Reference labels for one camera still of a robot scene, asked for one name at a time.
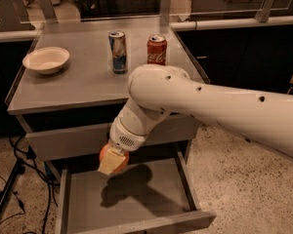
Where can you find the white rail pipe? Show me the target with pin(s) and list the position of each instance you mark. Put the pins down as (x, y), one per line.
(229, 23)

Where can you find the top grey drawer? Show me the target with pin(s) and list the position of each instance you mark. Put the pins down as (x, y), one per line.
(73, 142)

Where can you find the white bowl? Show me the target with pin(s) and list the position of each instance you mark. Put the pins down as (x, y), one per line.
(47, 60)

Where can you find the blue silver drink can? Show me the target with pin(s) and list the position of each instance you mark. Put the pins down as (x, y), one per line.
(117, 43)

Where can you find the grey drawer cabinet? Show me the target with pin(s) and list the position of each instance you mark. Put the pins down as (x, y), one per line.
(87, 92)

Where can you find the red cola can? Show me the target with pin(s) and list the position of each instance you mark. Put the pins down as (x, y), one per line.
(156, 49)

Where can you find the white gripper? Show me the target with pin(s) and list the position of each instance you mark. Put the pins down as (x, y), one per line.
(126, 136)

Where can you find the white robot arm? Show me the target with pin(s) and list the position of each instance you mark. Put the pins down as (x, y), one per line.
(155, 91)

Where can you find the orange fruit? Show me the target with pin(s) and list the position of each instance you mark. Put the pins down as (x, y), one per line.
(120, 164)

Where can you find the open middle grey drawer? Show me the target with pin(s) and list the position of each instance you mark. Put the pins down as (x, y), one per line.
(154, 195)

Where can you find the black stand leg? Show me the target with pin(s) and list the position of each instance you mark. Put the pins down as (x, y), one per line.
(8, 188)

